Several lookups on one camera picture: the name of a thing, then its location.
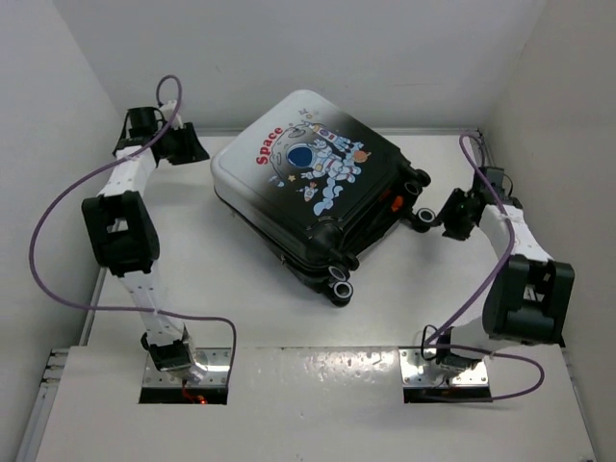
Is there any metal base plate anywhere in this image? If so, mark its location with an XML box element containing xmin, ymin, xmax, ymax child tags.
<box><xmin>398</xmin><ymin>347</ymin><xmax>489</xmax><ymax>390</ymax></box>
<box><xmin>141</xmin><ymin>347</ymin><xmax>232</xmax><ymax>389</ymax></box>

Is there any black white kids suitcase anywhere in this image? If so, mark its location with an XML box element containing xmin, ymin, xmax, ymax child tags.
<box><xmin>211</xmin><ymin>90</ymin><xmax>434</xmax><ymax>307</ymax></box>

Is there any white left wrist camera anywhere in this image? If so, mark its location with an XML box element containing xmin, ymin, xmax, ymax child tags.
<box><xmin>159</xmin><ymin>99</ymin><xmax>184</xmax><ymax>130</ymax></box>

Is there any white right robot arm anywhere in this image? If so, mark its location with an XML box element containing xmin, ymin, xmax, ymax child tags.
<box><xmin>435</xmin><ymin>167</ymin><xmax>575</xmax><ymax>371</ymax></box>

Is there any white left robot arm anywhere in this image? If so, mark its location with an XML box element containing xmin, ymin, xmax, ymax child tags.
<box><xmin>82</xmin><ymin>100</ymin><xmax>209</xmax><ymax>380</ymax></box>

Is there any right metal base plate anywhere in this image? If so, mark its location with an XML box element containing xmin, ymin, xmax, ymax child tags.
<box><xmin>398</xmin><ymin>347</ymin><xmax>489</xmax><ymax>390</ymax></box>

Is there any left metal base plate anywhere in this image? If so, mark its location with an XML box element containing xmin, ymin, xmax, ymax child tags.
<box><xmin>141</xmin><ymin>347</ymin><xmax>232</xmax><ymax>389</ymax></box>

